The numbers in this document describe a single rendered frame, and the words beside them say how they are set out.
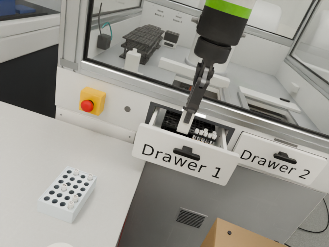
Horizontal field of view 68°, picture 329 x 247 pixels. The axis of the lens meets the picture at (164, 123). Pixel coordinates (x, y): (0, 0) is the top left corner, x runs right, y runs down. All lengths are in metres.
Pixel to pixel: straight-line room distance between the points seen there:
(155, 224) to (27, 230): 0.65
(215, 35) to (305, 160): 0.56
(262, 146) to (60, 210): 0.62
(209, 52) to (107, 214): 0.44
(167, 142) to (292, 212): 0.61
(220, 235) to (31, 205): 0.43
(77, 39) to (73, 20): 0.05
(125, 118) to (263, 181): 0.54
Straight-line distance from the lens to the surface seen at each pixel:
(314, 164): 0.94
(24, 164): 0.76
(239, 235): 0.58
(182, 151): 0.64
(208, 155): 0.69
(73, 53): 0.84
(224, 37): 0.51
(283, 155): 0.86
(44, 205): 0.62
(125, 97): 0.82
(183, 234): 1.18
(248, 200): 1.03
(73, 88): 0.88
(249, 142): 0.84
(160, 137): 0.67
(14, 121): 0.93
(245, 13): 0.52
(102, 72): 0.82
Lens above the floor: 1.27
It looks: 29 degrees down
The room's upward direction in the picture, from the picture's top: 18 degrees clockwise
